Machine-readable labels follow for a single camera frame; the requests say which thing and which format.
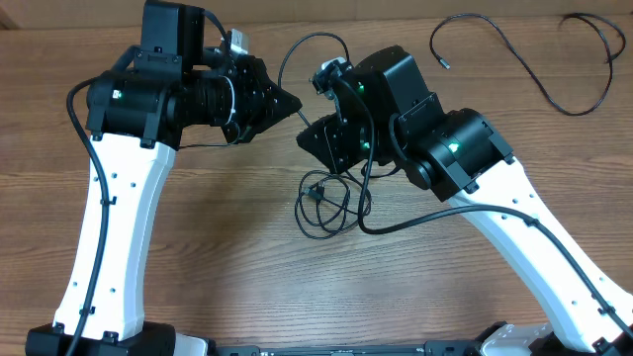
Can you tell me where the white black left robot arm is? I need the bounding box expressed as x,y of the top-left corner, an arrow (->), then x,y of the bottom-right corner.
25,1 -> 301,355

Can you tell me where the black USB cable thick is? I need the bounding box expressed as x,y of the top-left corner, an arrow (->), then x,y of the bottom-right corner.
428,12 -> 628,118

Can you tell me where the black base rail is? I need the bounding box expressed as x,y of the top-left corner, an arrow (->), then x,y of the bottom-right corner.
208,321 -> 506,356

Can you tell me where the black thin USB cable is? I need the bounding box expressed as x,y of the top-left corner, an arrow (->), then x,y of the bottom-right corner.
294,169 -> 373,241

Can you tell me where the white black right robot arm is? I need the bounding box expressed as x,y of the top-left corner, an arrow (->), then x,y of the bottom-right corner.
298,45 -> 632,355

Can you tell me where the black audio jack cable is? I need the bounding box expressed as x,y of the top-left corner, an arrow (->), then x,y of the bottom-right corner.
276,32 -> 352,130

